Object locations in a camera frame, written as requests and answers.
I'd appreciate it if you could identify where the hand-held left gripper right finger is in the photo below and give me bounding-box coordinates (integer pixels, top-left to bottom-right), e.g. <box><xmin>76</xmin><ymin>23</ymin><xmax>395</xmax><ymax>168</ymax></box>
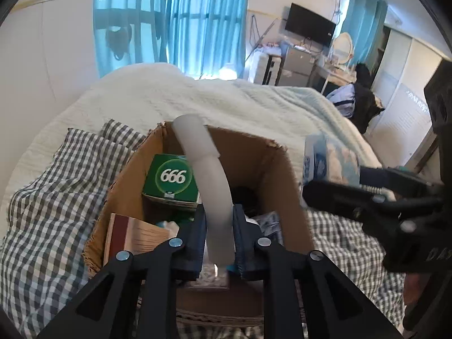
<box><xmin>231</xmin><ymin>205</ymin><xmax>403</xmax><ymax>339</ymax></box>

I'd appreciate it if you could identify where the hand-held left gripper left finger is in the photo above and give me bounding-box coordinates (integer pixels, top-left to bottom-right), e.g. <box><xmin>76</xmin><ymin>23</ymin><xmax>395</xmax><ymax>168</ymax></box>
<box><xmin>35</xmin><ymin>205</ymin><xmax>207</xmax><ymax>339</ymax></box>

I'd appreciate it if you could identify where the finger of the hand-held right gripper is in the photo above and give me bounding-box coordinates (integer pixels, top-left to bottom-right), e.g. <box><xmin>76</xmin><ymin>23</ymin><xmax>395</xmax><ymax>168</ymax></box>
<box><xmin>302</xmin><ymin>180</ymin><xmax>385</xmax><ymax>227</ymax></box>
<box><xmin>358</xmin><ymin>165</ymin><xmax>435</xmax><ymax>198</ymax></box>

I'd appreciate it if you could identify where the blue and white tissue packet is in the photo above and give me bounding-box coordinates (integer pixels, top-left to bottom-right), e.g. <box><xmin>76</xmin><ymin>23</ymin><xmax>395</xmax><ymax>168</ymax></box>
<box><xmin>302</xmin><ymin>134</ymin><xmax>361</xmax><ymax>188</ymax></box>

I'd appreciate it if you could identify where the dark red book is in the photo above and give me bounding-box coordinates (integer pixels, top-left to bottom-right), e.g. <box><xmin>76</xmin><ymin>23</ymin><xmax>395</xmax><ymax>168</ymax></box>
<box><xmin>103</xmin><ymin>213</ymin><xmax>181</xmax><ymax>267</ymax></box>

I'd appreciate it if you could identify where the brown cardboard box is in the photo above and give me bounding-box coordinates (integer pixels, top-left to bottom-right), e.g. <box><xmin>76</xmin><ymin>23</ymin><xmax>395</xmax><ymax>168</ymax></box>
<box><xmin>83</xmin><ymin>122</ymin><xmax>316</xmax><ymax>327</ymax></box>

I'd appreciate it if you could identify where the wide white band ring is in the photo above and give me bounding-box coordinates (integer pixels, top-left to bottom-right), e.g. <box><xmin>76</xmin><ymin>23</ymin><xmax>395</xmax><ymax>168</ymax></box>
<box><xmin>172</xmin><ymin>114</ymin><xmax>235</xmax><ymax>267</ymax></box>

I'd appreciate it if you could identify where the green and white carton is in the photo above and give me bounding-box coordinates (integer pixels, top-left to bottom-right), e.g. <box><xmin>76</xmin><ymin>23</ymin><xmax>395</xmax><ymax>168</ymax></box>
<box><xmin>142</xmin><ymin>153</ymin><xmax>200</xmax><ymax>210</ymax></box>

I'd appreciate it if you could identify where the white louvred wardrobe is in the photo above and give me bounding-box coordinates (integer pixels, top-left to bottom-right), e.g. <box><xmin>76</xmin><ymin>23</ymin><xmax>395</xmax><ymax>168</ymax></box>
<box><xmin>367</xmin><ymin>28</ymin><xmax>446</xmax><ymax>166</ymax></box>

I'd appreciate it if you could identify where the pile of dark clothes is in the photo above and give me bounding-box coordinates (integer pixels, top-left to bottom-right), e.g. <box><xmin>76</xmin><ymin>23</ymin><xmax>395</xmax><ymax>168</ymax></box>
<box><xmin>327</xmin><ymin>63</ymin><xmax>385</xmax><ymax>135</ymax></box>

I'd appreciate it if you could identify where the pale green fluffy blanket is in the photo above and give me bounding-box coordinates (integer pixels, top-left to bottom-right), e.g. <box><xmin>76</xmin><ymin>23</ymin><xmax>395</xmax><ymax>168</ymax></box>
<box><xmin>229</xmin><ymin>78</ymin><xmax>384</xmax><ymax>170</ymax></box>

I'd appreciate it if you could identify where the white dressing table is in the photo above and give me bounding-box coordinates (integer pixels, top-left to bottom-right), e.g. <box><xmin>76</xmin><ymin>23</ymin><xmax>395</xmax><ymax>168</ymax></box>
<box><xmin>309</xmin><ymin>62</ymin><xmax>355</xmax><ymax>94</ymax></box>

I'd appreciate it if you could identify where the silver mini fridge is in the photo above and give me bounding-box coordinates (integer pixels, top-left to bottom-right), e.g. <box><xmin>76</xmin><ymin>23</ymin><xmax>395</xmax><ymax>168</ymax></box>
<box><xmin>277</xmin><ymin>47</ymin><xmax>315</xmax><ymax>87</ymax></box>

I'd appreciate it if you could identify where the oval white mirror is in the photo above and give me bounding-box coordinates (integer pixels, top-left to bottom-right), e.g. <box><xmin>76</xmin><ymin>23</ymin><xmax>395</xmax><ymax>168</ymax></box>
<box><xmin>332</xmin><ymin>31</ymin><xmax>354</xmax><ymax>69</ymax></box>

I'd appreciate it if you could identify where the grey checked cloth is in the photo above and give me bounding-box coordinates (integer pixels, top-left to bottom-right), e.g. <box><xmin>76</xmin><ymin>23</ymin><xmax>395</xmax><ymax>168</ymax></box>
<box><xmin>0</xmin><ymin>118</ymin><xmax>407</xmax><ymax>339</ymax></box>

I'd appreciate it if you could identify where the white floor appliance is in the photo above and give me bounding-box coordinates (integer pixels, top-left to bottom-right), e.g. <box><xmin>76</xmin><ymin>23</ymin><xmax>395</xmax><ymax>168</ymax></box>
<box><xmin>252</xmin><ymin>51</ymin><xmax>283</xmax><ymax>85</ymax></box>

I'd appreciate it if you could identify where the blue window curtain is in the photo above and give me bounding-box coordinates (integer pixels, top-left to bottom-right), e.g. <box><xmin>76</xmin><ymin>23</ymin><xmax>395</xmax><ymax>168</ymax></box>
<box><xmin>92</xmin><ymin>0</ymin><xmax>249</xmax><ymax>78</ymax></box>
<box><xmin>339</xmin><ymin>0</ymin><xmax>389</xmax><ymax>68</ymax></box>

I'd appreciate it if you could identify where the cream cable-knit blanket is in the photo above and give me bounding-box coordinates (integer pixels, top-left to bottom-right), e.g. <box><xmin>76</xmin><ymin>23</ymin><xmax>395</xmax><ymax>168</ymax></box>
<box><xmin>0</xmin><ymin>64</ymin><xmax>269</xmax><ymax>227</ymax></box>

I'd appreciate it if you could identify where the black wall television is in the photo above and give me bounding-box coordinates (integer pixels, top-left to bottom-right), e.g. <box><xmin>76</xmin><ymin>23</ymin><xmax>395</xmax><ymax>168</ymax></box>
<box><xmin>284</xmin><ymin>2</ymin><xmax>337</xmax><ymax>48</ymax></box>

